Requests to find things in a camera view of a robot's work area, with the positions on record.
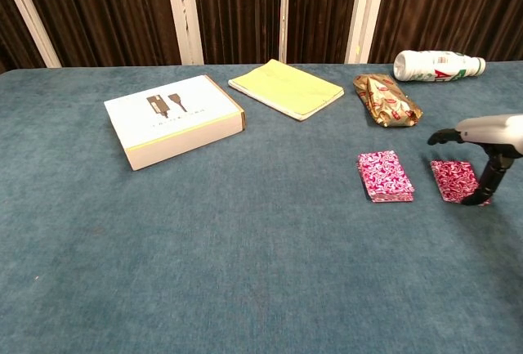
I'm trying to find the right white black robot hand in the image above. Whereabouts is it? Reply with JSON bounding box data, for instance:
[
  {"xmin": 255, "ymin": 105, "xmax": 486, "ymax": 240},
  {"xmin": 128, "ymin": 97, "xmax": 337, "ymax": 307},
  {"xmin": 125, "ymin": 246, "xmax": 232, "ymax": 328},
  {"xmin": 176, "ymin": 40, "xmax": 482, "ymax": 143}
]
[{"xmin": 427, "ymin": 114, "xmax": 523, "ymax": 207}]

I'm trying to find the pink patterned packet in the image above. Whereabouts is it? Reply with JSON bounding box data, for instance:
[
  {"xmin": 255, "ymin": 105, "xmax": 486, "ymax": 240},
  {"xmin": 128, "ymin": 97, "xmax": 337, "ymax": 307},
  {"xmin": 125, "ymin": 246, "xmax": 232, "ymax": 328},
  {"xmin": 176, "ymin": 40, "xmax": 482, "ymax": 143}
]
[
  {"xmin": 356, "ymin": 150, "xmax": 416, "ymax": 204},
  {"xmin": 430, "ymin": 159, "xmax": 492, "ymax": 207}
]

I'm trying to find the white green plastic bottle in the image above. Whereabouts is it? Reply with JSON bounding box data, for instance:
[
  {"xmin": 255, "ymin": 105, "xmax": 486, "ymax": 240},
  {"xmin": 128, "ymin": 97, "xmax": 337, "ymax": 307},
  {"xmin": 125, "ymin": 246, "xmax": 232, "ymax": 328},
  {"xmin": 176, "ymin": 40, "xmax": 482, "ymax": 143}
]
[{"xmin": 393, "ymin": 50, "xmax": 487, "ymax": 84}]

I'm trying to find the gold red snack packet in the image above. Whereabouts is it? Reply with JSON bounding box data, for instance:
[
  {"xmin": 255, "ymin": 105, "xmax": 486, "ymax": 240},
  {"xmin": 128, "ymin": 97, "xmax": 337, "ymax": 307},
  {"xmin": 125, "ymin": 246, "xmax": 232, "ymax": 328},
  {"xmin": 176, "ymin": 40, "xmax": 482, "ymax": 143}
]
[{"xmin": 352, "ymin": 73, "xmax": 424, "ymax": 129}]

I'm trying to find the dark brown curtain panel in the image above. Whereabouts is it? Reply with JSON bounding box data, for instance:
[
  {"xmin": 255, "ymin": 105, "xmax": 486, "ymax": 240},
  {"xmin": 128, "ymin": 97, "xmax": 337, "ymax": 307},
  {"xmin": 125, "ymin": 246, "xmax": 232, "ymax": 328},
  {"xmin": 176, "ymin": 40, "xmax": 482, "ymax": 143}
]
[
  {"xmin": 190, "ymin": 0, "xmax": 284, "ymax": 65},
  {"xmin": 0, "ymin": 0, "xmax": 47, "ymax": 74},
  {"xmin": 14, "ymin": 0, "xmax": 184, "ymax": 69},
  {"xmin": 285, "ymin": 0, "xmax": 363, "ymax": 65},
  {"xmin": 369, "ymin": 0, "xmax": 523, "ymax": 65}
]

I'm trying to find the yellow spiral notebook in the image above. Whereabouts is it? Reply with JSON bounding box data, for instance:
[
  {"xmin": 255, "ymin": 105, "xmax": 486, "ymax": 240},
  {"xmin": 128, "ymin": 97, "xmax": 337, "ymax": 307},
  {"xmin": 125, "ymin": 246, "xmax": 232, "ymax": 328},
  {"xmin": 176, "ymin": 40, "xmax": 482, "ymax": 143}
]
[{"xmin": 227, "ymin": 58, "xmax": 345, "ymax": 122}]

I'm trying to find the thin white partition pole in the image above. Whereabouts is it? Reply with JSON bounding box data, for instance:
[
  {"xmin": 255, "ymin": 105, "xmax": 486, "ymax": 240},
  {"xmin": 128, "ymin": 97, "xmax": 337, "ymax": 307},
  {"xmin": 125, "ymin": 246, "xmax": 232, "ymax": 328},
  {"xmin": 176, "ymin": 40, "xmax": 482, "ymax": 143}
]
[{"xmin": 279, "ymin": 0, "xmax": 290, "ymax": 65}]

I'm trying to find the blue felt table mat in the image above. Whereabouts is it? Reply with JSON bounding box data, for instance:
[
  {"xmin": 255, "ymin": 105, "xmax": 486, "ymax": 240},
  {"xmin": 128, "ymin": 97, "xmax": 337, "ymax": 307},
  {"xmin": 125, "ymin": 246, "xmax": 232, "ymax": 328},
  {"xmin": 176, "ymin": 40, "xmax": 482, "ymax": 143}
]
[{"xmin": 0, "ymin": 61, "xmax": 523, "ymax": 354}]

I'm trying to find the white flat cardboard box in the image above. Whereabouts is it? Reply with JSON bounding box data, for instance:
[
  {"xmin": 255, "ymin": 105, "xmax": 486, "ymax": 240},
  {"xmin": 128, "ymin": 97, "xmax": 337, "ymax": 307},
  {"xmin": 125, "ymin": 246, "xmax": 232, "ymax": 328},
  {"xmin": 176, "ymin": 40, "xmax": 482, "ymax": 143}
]
[{"xmin": 103, "ymin": 74, "xmax": 248, "ymax": 172}]

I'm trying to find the white partition frame post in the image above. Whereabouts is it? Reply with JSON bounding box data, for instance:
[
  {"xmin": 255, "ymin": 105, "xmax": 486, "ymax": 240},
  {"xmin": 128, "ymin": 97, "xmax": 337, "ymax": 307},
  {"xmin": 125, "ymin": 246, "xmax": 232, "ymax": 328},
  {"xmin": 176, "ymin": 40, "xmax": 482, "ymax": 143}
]
[
  {"xmin": 163, "ymin": 0, "xmax": 204, "ymax": 65},
  {"xmin": 0, "ymin": 0, "xmax": 63, "ymax": 69},
  {"xmin": 344, "ymin": 0, "xmax": 390, "ymax": 65}
]

